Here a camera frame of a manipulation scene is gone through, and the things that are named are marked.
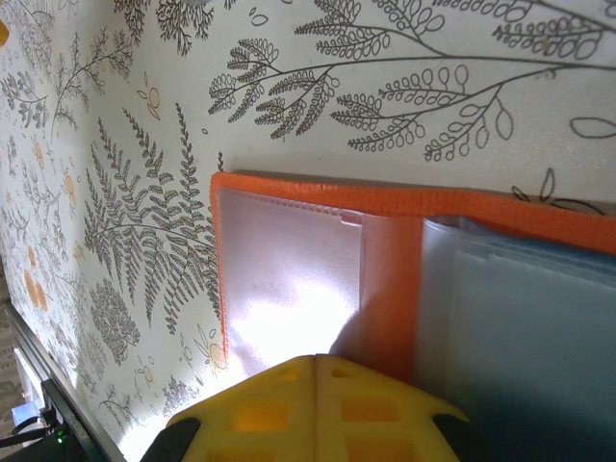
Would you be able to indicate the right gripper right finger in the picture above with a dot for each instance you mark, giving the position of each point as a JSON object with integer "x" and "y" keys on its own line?
{"x": 375, "y": 423}

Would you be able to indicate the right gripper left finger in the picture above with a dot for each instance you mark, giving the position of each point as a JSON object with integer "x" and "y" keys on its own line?
{"x": 260, "y": 423}

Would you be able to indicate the orange card holder wallet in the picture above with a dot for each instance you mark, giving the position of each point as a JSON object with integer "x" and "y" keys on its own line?
{"x": 385, "y": 269}

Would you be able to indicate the blue white connector plug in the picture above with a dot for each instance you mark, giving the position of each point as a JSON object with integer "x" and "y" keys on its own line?
{"x": 26, "y": 416}

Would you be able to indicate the floral patterned tablecloth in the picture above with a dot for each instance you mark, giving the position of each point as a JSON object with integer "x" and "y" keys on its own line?
{"x": 337, "y": 135}

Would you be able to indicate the aluminium mounting rail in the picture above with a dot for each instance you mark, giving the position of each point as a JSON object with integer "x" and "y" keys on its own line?
{"x": 67, "y": 390}

